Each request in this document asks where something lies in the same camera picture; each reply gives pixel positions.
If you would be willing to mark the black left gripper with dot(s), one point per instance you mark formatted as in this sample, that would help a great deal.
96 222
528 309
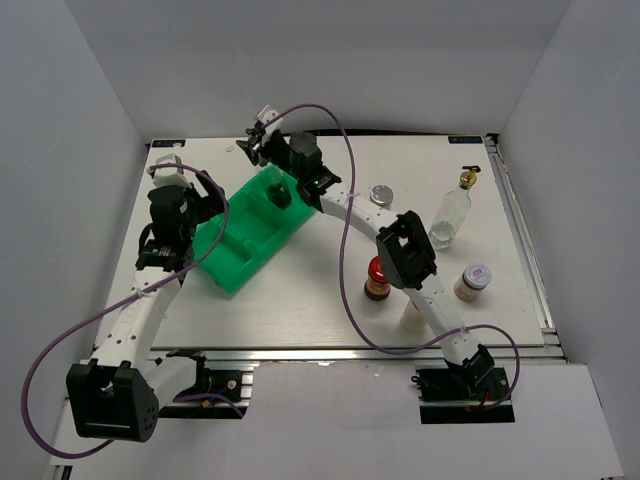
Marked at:
210 205

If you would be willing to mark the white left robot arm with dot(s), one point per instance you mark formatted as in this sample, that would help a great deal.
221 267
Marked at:
119 392

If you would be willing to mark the left blue logo sticker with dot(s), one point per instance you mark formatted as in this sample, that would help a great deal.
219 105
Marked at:
168 143

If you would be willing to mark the white lid spice jar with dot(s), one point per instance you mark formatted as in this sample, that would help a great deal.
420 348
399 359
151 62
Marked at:
474 279

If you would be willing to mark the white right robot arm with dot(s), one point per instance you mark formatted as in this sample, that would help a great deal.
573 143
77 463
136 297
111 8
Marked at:
407 258

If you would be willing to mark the red cap sauce bottle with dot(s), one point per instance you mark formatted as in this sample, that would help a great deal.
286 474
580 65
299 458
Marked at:
377 287

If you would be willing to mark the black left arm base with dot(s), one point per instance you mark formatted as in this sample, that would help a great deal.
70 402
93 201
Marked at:
222 390

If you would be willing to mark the white shaker blue label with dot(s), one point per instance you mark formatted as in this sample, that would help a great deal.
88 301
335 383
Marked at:
382 195

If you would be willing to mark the glass bottle with dark sauce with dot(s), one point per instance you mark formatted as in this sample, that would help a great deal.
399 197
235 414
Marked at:
275 186

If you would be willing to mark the blue logo sticker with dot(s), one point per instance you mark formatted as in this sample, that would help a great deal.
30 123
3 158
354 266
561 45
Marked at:
168 143
465 139

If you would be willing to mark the white shaker silver lid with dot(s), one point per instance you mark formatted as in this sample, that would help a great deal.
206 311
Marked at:
412 319

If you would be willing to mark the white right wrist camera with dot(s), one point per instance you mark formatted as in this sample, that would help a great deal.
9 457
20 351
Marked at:
268 121

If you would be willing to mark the clear glass bottle gold spout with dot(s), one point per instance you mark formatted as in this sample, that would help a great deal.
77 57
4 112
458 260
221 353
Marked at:
453 209

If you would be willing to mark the green three-compartment plastic bin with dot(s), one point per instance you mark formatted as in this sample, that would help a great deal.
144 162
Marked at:
233 248

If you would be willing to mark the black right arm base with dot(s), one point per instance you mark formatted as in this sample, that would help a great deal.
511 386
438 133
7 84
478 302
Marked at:
445 399

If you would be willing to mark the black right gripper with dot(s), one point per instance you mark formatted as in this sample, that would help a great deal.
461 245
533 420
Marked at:
254 155

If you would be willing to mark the right blue logo sticker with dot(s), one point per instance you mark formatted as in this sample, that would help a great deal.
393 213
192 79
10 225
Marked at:
465 139

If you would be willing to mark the aluminium table frame rail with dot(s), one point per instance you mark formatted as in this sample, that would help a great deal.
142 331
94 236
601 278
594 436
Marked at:
552 350

